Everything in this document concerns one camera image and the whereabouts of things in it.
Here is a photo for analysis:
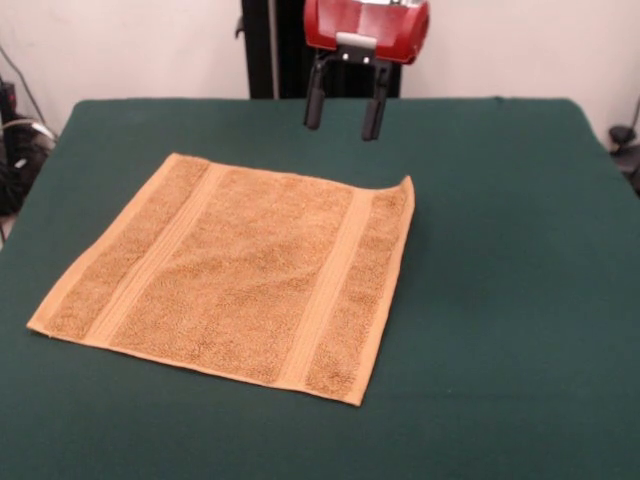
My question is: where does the dark green table cloth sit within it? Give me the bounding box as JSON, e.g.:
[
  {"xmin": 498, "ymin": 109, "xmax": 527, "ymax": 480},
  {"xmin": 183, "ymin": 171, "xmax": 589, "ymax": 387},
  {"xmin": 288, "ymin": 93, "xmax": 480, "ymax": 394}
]
[{"xmin": 0, "ymin": 97, "xmax": 640, "ymax": 480}]

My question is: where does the tan terry towel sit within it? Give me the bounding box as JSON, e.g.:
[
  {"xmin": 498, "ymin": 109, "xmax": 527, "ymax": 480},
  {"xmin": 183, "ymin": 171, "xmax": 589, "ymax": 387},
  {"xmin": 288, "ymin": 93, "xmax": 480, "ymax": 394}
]
[{"xmin": 25, "ymin": 152, "xmax": 417, "ymax": 407}]

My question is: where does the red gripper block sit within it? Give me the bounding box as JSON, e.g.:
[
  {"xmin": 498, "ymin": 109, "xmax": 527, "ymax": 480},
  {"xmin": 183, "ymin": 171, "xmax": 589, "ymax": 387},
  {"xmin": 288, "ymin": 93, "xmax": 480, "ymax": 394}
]
[{"xmin": 302, "ymin": 0, "xmax": 431, "ymax": 142}]

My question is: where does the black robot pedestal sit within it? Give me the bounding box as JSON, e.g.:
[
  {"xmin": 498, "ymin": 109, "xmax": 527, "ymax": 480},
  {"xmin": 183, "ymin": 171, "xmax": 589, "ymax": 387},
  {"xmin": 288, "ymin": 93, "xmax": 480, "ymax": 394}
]
[{"xmin": 234, "ymin": 0, "xmax": 404, "ymax": 100}]

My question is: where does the black equipment heap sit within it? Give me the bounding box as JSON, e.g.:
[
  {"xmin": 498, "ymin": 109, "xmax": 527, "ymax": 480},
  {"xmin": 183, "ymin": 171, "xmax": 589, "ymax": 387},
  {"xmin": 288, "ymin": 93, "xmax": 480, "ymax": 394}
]
[{"xmin": 0, "ymin": 117, "xmax": 56, "ymax": 216}]

